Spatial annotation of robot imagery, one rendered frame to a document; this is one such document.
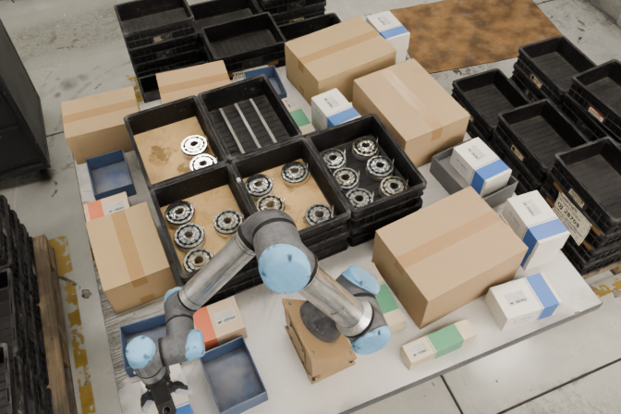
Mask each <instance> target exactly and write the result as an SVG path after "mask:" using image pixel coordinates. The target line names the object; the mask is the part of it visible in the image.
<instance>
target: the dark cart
mask: <svg viewBox="0 0 621 414"><path fill-rule="evenodd" d="M49 167H51V164H50V157H49V152H48V146H47V139H46V134H45V127H44V122H43V110H42V105H41V99H40V96H39V94H38V92H37V91H36V89H35V87H34V85H33V83H32V81H31V79H30V76H29V74H28V72H27V70H26V68H25V67H24V65H23V63H22V61H21V59H20V57H19V55H18V52H17V50H16V48H15V46H14V44H13V43H12V41H11V39H10V37H9V35H8V33H7V31H6V28H5V26H4V24H3V22H2V20H1V19H0V181H3V180H7V179H10V178H13V177H19V176H22V175H26V174H29V173H32V172H36V171H39V170H40V173H41V174H42V176H43V178H44V179H45V180H46V179H49V178H51V177H50V174H49V171H48V168H49Z"/></svg>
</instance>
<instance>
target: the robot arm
mask: <svg viewBox="0 0 621 414"><path fill-rule="evenodd" d="M255 255H256V258H257V262H258V268H259V273H260V276H261V278H262V281H263V282H264V284H265V285H266V286H267V287H268V288H269V289H270V290H272V291H273V292H275V293H279V294H282V293H283V292H285V294H291V293H297V292H298V293H299V294H300V295H301V296H302V297H304V298H305V299H306V301H305V302H304V303H303V304H302V305H301V306H300V309H299V314H300V318H301V320H302V321H303V323H304V325H305V326H306V328H307V329H308V330H309V331H310V332H311V333H312V334H313V335H314V336H315V337H316V338H318V339H319V340H321V341H323V342H326V343H332V342H334V341H335V340H336V339H337V338H338V337H339V336H340V335H341V334H342V335H344V336H345V337H346V338H348V340H349V341H350V343H351V347H352V348H353V350H354V352H355V353H357V354H359V355H368V354H371V353H374V352H376V351H378V350H380V349H382V348H383V347H385V346H386V345H387V344H388V343H389V341H390V339H391V333H390V330H389V326H388V325H387V323H386V320H385V318H384V315H383V313H382V311H381V308H380V306H379V304H378V301H377V299H376V297H375V295H377V294H378V292H379V290H380V287H379V284H378V283H377V281H376V280H375V279H374V278H373V276H372V275H370V274H369V273H368V272H367V271H365V270H364V269H362V268H360V267H358V266H355V265H352V266H349V267H348V268H346V270H345V271H344V272H342V273H341V274H340V275H339V276H338V277H337V278H336V279H335V280H334V278H333V277H331V276H330V275H329V274H328V273H327V272H326V271H324V270H323V269H322V268H321V267H320V266H319V263H318V259H317V257H316V256H315V254H314V253H313V252H311V251H310V250H309V249H308V248H307V247H306V246H305V245H304V244H303V243H302V241H301V239H300V236H299V233H298V229H297V226H296V224H295V221H294V220H293V219H292V217H291V216H290V215H289V214H287V213H285V212H284V211H281V210H278V209H264V210H261V211H258V212H256V213H254V214H252V215H251V216H249V217H248V218H247V219H246V220H245V221H244V222H243V223H241V225H239V226H238V228H237V233H236V234H235V235H234V236H233V237H232V238H231V239H230V240H229V241H228V242H227V243H226V244H225V245H224V246H223V247H222V248H221V249H220V250H219V251H218V252H217V253H216V254H215V255H214V256H213V257H212V258H211V259H210V260H209V261H208V262H207V263H206V264H205V265H204V266H203V267H202V268H201V269H200V270H199V271H198V272H197V273H196V274H195V275H194V276H193V277H192V278H191V279H190V280H189V281H188V282H187V283H186V284H185V285H184V286H183V287H174V288H173V289H170V290H168V291H167V292H166V294H165V296H164V314H165V328H166V336H165V337H161V338H157V339H153V340H152V339H150V338H149V337H148V336H144V335H141V336H137V337H135V338H133V339H132V340H131V341H130V342H129V343H128V345H127V347H126V353H125V354H126V357H127V359H128V364H129V366H130V367H131V368H132V369H133V370H134V372H133V373H134V375H136V374H137V375H138V377H139V378H140V380H141V381H142V382H143V383H144V384H145V388H146V389H147V390H146V391H145V390H144V389H143V388H141V389H140V408H141V411H142V412H147V410H148V409H149V408H150V405H151V404H152V403H153V402H154V404H155V406H156V408H157V410H158V413H159V414H176V412H177V409H176V406H175V403H174V401H173V398H172V396H171V393H173V392H174V393H175V394H183V395H188V396H189V395H191V394H192V393H193V392H192V389H191V388H190V387H189V386H188V384H187V381H186V379H185V377H184V375H183V374H181V373H180V374H179V375H178V378H177V379H174V380H173V382H172V381H171V378H170V374H169V373H171V372H170V369H169V366H171V365H175V364H178V363H182V362H186V361H192V360H193V359H198V358H201V357H203V356H204V354H205V345H204V340H203V336H202V332H201V330H200V329H195V328H194V321H193V314H194V313H195V312H196V311H197V310H198V309H199V308H200V307H201V306H202V305H203V304H204V303H205V302H206V301H208V300H209V299H210V298H211V297H212V296H213V295H214V294H215V293H216V292H217V291H218V290H219V289H220V288H221V287H222V286H223V285H224V284H226V283H227V282H228V281H229V280H230V279H231V278H232V277H233V276H234V275H235V274H236V273H237V272H238V271H239V270H240V269H241V268H242V267H243V266H245V265H246V264H247V263H248V262H249V261H250V260H251V259H252V258H253V257H254V256H255Z"/></svg>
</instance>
